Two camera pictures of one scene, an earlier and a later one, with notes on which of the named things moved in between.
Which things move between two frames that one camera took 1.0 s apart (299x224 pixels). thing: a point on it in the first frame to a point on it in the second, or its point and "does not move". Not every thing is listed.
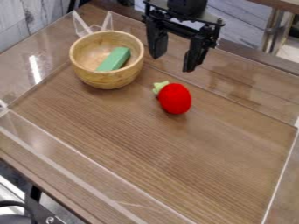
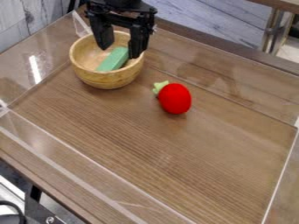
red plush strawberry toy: [174, 96] does not move
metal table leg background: [278, 29] does not move
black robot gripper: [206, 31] to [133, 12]
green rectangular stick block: [117, 59] does not move
